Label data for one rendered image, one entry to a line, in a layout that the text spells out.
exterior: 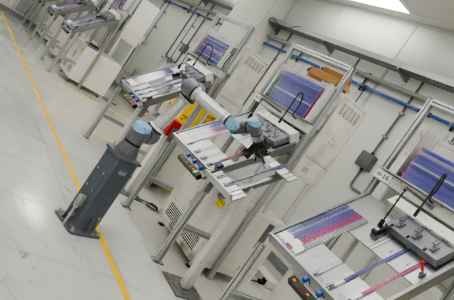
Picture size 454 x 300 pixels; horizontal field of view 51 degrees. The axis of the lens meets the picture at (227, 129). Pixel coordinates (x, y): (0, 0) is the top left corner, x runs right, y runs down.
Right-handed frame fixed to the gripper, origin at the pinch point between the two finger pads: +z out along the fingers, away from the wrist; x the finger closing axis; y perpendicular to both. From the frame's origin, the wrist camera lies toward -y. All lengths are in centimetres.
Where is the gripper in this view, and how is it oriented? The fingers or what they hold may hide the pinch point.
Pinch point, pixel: (260, 166)
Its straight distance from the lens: 306.7
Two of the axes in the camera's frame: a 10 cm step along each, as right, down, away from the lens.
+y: 8.6, -4.0, 3.0
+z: 2.1, 8.3, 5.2
